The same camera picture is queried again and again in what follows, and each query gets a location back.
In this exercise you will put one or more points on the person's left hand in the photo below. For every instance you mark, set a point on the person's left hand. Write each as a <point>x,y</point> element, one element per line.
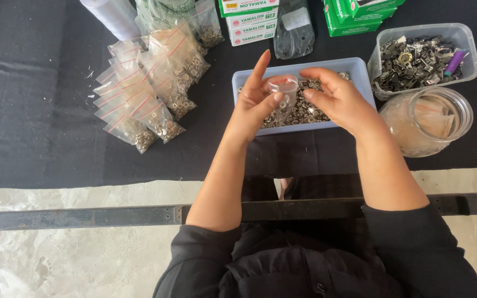
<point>246,111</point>

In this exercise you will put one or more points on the person's right hand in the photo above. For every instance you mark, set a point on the person's right hand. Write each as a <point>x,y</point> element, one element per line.
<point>346,105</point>

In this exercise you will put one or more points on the small clear zip bag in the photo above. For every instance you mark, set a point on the small clear zip bag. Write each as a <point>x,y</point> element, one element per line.
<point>289,93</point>

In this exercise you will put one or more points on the blue plastic tray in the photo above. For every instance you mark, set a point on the blue plastic tray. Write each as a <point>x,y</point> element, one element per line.
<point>346,68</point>

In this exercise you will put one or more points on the heap of metal snap buttons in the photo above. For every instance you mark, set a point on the heap of metal snap buttons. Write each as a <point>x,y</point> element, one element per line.
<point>309,111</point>

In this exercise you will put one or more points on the white cardboard box red logo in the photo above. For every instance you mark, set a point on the white cardboard box red logo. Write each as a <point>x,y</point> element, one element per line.
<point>253,38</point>
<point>251,19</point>
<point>253,29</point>

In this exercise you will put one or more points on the heap of metal zipper pulls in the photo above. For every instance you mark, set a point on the heap of metal zipper pulls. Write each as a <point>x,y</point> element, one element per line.
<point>412,66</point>

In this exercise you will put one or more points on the green cardboard box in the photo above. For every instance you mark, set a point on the green cardboard box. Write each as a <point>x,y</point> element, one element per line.
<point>377,4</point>
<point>346,27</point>
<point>367,15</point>

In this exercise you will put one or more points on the clear jar with empty bags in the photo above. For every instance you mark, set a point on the clear jar with empty bags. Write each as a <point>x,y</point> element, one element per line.
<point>425,120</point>

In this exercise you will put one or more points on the clear bag of black parts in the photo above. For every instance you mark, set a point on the clear bag of black parts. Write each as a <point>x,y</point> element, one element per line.
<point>294,33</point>

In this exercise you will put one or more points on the zip bag of dark snaps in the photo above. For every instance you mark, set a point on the zip bag of dark snaps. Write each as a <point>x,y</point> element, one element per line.
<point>209,29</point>

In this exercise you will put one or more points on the pile of filled zip bags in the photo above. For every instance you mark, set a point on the pile of filled zip bags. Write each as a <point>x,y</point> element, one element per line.
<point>155,91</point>

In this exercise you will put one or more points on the green-edged white box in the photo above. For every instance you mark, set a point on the green-edged white box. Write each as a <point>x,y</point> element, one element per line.
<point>246,5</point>

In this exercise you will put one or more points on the purple lighter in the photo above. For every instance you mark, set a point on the purple lighter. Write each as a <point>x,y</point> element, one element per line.
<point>454,63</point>

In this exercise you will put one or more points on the green patterned plastic bag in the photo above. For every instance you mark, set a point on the green patterned plastic bag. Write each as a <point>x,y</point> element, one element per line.
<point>162,10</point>

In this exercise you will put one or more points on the clear plastic container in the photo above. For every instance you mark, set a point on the clear plastic container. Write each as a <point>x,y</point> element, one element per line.
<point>466,39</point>

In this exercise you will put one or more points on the person's black clothing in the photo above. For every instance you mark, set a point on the person's black clothing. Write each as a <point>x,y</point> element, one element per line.
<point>325,265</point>

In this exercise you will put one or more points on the white plastic roll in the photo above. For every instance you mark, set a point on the white plastic roll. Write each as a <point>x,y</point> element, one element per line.
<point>112,14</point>

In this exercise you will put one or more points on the dark metal bar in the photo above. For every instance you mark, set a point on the dark metal bar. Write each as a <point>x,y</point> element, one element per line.
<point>77,216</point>

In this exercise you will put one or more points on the black table cloth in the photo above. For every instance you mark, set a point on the black table cloth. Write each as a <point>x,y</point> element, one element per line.
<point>31,103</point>

